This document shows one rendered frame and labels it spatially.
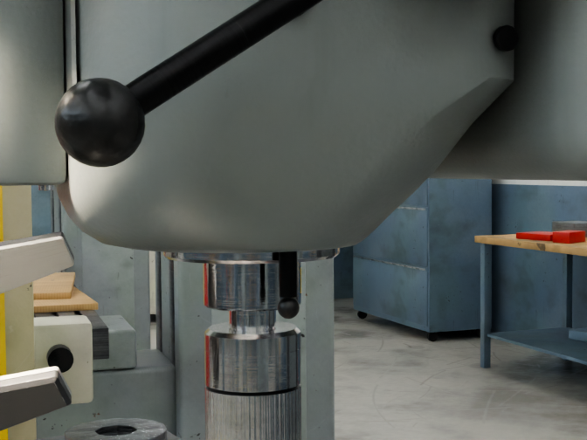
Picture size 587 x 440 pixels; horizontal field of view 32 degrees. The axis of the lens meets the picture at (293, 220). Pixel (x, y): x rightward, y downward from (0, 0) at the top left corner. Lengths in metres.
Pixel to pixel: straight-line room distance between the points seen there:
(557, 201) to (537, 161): 7.02
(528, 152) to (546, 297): 7.18
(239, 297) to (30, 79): 0.14
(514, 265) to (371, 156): 7.55
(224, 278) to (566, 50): 0.18
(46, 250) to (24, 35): 0.16
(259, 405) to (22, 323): 1.76
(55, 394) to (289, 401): 0.11
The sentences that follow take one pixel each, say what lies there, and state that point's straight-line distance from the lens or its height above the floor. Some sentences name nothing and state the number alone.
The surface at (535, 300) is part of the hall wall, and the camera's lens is 7.76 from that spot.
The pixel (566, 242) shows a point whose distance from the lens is 6.22.
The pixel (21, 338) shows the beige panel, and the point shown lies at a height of 0.99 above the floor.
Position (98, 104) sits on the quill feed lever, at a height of 1.37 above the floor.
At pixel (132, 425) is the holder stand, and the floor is 1.11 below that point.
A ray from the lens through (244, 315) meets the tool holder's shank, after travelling 0.49.
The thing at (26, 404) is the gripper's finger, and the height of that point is 1.24.
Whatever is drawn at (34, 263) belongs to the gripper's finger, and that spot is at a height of 1.29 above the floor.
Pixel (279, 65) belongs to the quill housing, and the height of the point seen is 1.39.
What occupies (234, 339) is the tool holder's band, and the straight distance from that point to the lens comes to 0.48.
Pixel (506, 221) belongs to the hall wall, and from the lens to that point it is 8.03.
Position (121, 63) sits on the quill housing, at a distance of 0.40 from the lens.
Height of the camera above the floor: 1.35
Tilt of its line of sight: 3 degrees down
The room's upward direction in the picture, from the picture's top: straight up
